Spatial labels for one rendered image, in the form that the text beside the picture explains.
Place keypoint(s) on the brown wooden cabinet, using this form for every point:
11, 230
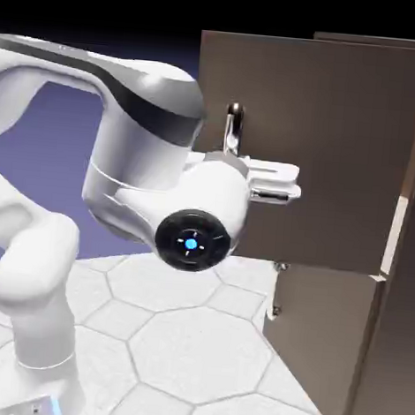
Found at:
408, 281

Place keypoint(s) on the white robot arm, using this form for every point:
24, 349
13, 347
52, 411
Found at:
133, 158

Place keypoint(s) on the brown cabinet door, large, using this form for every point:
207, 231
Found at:
325, 115

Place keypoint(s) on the brown cabinet door, small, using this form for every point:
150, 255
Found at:
316, 337

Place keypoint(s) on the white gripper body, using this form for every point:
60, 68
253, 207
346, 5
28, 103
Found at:
274, 172

